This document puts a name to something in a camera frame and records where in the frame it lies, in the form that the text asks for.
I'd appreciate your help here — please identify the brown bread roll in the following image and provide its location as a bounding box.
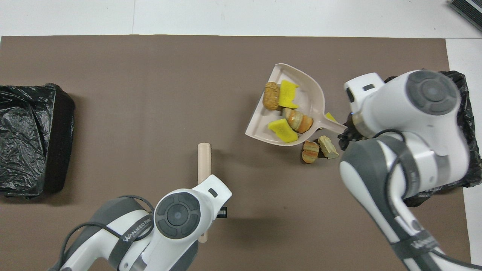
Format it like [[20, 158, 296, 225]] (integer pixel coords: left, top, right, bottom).
[[263, 82, 281, 111]]

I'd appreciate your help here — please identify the open bin with black bag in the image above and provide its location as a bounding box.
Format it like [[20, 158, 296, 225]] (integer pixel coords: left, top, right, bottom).
[[383, 69, 482, 207]]

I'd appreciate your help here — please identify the boxy bin with black bag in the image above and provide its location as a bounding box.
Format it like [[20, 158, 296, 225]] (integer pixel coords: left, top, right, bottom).
[[0, 83, 75, 199]]

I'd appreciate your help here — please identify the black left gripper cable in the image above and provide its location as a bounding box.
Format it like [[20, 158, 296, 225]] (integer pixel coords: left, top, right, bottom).
[[58, 195, 155, 266]]

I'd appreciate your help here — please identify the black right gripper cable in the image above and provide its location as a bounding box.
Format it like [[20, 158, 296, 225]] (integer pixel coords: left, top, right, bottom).
[[377, 130, 482, 269]]

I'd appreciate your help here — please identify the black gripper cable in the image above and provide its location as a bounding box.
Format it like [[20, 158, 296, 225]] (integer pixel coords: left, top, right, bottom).
[[58, 195, 155, 266], [377, 130, 482, 269]]

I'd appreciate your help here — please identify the pale torn bread piece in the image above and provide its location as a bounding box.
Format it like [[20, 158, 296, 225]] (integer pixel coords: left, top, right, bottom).
[[318, 136, 339, 159]]

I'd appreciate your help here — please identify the grey ribbed block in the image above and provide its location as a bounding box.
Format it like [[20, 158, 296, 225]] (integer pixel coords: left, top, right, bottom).
[[450, 0, 482, 31]]

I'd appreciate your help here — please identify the striped croissant piece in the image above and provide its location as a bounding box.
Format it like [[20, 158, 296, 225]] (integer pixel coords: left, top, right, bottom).
[[302, 140, 320, 163], [282, 108, 314, 134]]

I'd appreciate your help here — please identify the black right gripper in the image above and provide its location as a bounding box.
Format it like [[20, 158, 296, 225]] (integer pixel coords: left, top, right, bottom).
[[338, 113, 368, 151]]

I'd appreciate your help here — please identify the brown table mat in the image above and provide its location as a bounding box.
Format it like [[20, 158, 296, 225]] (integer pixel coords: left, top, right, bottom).
[[0, 35, 472, 271]]

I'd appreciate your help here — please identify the beige hand brush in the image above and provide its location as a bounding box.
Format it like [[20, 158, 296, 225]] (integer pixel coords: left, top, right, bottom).
[[198, 143, 214, 243]]

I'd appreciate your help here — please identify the beige plastic dustpan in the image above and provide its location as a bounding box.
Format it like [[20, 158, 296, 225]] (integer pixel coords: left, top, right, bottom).
[[245, 63, 347, 146]]

